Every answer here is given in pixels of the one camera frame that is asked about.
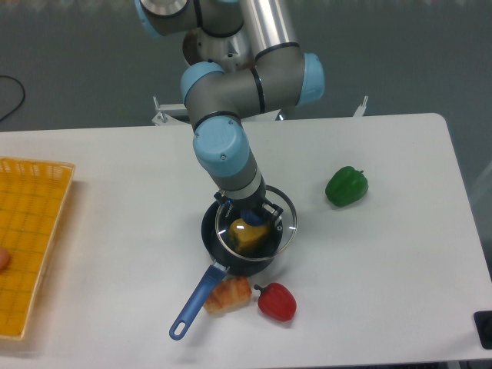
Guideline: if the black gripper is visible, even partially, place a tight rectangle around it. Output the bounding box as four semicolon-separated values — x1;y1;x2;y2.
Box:
214;178;284;227

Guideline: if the glass pot lid blue knob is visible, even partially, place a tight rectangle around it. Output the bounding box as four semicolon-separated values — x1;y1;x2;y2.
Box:
211;185;298;262

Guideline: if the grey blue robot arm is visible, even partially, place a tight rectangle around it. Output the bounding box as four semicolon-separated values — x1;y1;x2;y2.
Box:
135;1;325;219

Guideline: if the yellow bell pepper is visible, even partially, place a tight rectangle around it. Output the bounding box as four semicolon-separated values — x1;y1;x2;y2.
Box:
228;218;271;256

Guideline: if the croissant bread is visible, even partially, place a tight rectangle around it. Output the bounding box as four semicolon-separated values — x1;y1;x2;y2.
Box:
204;277;252;314

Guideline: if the red bell pepper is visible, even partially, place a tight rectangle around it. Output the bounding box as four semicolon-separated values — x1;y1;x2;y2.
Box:
254;283;297;322

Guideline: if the green bell pepper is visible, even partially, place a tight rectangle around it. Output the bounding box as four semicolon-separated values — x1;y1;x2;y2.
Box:
325;166;369;208

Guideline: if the yellow plastic basket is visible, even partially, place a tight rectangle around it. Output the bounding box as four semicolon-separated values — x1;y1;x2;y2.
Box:
1;157;75;341

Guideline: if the orange object at left edge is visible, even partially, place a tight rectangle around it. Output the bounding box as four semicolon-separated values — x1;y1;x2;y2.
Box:
0;248;11;271

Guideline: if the black device at table edge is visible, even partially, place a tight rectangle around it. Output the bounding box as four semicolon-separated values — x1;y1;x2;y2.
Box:
474;311;492;350

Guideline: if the dark pot blue handle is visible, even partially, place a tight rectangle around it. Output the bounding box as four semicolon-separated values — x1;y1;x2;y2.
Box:
169;204;274;341

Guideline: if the black cable on floor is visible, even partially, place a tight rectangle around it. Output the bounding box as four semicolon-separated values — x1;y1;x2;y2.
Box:
0;75;26;122

